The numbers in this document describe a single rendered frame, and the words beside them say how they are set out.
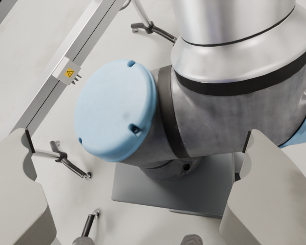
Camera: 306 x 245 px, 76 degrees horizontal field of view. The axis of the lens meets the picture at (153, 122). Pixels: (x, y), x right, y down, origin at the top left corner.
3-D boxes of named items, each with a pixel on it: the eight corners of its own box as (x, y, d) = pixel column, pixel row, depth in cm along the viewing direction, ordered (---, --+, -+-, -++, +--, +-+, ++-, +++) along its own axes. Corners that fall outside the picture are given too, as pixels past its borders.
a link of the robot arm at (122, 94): (118, 106, 37) (61, 67, 25) (189, 90, 32) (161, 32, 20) (118, 172, 33) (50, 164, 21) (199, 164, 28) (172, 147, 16)
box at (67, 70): (69, 86, 109) (56, 78, 101) (64, 82, 111) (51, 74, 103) (81, 68, 109) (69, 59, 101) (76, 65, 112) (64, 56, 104)
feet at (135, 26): (177, 51, 144) (172, 38, 132) (130, 33, 168) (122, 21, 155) (183, 42, 144) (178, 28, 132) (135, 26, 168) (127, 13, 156)
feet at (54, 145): (88, 183, 139) (74, 183, 127) (53, 146, 163) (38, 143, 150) (94, 174, 139) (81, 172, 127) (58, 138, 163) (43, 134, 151)
